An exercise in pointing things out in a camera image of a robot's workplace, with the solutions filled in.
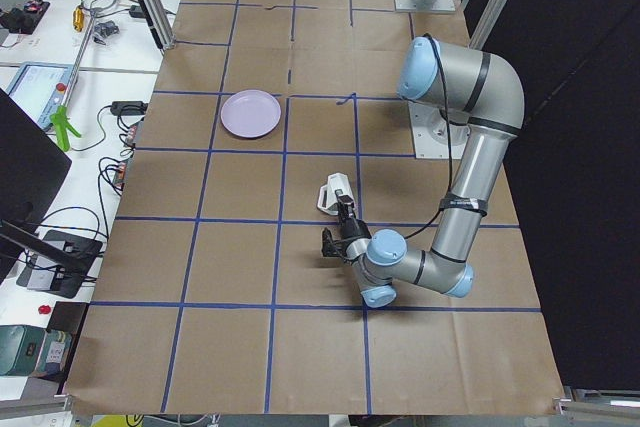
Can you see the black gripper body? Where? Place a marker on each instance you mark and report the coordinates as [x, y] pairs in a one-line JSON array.
[[352, 229]]

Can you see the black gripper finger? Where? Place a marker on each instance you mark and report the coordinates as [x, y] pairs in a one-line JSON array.
[[346, 207]]

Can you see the white faceted cup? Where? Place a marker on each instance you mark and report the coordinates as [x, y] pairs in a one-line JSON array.
[[326, 201]]

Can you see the silver blue-capped robot arm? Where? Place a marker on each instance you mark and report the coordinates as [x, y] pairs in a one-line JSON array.
[[469, 87]]

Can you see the lilac plate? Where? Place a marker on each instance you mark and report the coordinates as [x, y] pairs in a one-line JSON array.
[[250, 114]]

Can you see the brown grid paper mat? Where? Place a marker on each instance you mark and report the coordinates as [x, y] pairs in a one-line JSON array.
[[214, 295]]

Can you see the black power adapter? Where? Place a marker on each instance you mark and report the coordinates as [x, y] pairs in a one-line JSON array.
[[128, 108]]

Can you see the long silver reacher grabber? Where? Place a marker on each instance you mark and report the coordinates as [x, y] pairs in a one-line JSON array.
[[59, 119]]

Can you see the black stand base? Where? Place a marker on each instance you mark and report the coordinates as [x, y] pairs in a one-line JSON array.
[[58, 264]]

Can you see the black monitor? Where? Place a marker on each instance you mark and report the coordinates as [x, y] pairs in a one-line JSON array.
[[33, 168]]

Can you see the blue-framed teach pendant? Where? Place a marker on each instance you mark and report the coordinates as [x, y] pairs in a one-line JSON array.
[[39, 88]]

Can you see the yellow tool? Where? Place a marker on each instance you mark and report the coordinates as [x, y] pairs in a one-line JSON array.
[[78, 19]]

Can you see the green box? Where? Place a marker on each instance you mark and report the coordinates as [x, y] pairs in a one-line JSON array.
[[33, 351]]

